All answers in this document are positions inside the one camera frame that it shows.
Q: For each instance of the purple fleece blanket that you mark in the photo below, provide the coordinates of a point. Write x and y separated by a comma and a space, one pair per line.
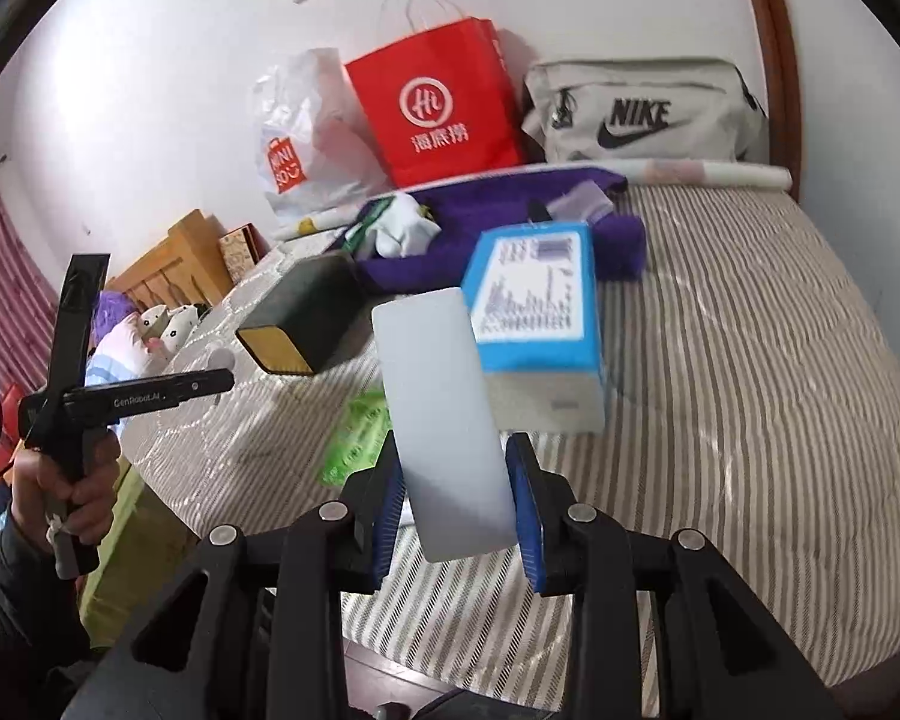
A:
480, 217

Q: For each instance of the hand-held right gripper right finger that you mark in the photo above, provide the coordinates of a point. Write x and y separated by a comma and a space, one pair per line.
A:
525, 510

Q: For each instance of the white spotted plush toy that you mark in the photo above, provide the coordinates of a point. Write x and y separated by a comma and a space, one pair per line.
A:
169, 326

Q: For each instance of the patterned box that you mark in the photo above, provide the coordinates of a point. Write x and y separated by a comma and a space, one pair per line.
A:
238, 255

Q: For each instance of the person's left forearm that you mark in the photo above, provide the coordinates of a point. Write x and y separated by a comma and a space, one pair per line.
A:
22, 615

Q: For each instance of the white plastic shopping bag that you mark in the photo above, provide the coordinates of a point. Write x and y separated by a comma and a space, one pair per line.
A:
307, 105

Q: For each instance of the white foam block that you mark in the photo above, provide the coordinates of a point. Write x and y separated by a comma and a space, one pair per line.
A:
442, 405

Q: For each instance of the purple plush toy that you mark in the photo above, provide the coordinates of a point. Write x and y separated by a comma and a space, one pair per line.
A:
112, 315

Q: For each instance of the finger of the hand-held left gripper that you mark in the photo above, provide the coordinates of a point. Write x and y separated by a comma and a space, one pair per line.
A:
199, 384

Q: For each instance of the blue and white box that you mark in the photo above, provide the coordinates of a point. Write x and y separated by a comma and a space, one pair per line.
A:
540, 360

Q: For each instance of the red striped curtain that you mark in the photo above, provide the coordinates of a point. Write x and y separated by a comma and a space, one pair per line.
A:
0, 277

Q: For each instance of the person's left hand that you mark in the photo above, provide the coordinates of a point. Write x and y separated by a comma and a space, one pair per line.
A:
30, 495

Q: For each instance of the white and green cloth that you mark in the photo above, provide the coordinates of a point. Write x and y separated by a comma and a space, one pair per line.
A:
405, 232

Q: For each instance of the yellow green bed sheet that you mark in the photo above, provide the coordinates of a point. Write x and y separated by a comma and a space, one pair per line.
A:
135, 540

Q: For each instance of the dark green box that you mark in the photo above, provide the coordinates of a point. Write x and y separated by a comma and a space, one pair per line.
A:
307, 300

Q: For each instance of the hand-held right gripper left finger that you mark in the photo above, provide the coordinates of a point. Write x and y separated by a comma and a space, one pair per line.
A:
386, 517

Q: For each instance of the green plastic packet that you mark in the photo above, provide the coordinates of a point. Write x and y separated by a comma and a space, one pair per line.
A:
356, 435

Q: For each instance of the wooden headboard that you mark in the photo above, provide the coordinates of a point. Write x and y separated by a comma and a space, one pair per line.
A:
187, 255

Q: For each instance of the clear plastic pouch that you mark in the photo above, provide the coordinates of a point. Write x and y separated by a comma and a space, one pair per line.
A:
581, 202

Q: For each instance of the red paper bag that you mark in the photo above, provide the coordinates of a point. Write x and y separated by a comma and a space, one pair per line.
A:
450, 37

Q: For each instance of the grey sling bag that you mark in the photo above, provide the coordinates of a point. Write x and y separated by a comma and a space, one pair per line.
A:
570, 90

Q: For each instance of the striped quilted mattress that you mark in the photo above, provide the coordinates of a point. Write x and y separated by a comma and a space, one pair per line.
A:
720, 390

